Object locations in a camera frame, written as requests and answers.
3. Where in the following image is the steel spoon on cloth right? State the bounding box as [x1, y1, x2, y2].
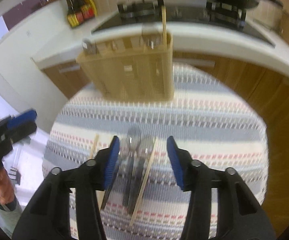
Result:
[127, 135, 154, 215]

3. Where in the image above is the steel spoon on cloth left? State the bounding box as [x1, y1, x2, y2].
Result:
[122, 126, 141, 207]

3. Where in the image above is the beige plastic utensil holder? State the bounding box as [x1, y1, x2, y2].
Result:
[76, 33, 174, 102]

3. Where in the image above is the wooden chopstick right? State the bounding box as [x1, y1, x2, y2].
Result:
[128, 138, 156, 228]

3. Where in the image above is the steel spoon on cloth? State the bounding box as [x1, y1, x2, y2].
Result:
[127, 135, 154, 215]
[122, 126, 141, 207]

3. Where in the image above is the yellow oil bottle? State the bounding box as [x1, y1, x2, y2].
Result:
[87, 0, 97, 15]

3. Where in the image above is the red-label sauce bottle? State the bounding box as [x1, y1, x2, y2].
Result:
[76, 0, 95, 21]

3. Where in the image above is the striped woven table cloth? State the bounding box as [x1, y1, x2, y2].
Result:
[42, 64, 268, 239]

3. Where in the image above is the black glass gas hob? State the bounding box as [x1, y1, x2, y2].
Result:
[91, 0, 275, 48]

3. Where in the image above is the wooden chopstick in holder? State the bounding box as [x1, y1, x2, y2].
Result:
[161, 5, 167, 50]

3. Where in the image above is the person's left hand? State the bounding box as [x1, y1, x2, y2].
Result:
[0, 168, 15, 205]

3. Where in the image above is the wooden chopstick left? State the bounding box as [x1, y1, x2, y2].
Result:
[89, 133, 105, 210]

